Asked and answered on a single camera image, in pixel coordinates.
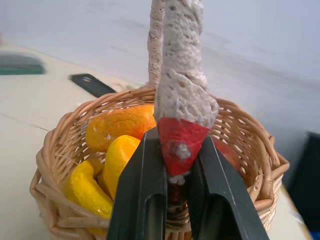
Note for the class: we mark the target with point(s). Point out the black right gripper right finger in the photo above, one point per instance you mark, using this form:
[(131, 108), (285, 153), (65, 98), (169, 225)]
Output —
[(220, 197)]

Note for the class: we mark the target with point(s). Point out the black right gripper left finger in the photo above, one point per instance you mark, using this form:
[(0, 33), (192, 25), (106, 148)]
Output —
[(140, 190)]

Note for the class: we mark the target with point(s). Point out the yellow banana bunch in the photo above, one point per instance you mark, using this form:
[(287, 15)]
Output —
[(100, 180)]

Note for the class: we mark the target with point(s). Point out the red apple fruit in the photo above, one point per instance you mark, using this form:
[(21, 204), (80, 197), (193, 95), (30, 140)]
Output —
[(228, 155)]

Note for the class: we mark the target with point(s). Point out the orange mango fruit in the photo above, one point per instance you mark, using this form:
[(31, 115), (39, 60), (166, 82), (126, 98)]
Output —
[(120, 125)]

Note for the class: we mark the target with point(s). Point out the dark blue box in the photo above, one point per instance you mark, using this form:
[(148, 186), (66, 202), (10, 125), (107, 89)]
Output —
[(306, 175)]

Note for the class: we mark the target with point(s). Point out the black flat rectangular object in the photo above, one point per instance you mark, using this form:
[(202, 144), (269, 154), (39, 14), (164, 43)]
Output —
[(92, 85)]

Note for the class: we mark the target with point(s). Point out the dark green flat object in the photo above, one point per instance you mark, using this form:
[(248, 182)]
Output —
[(20, 63)]

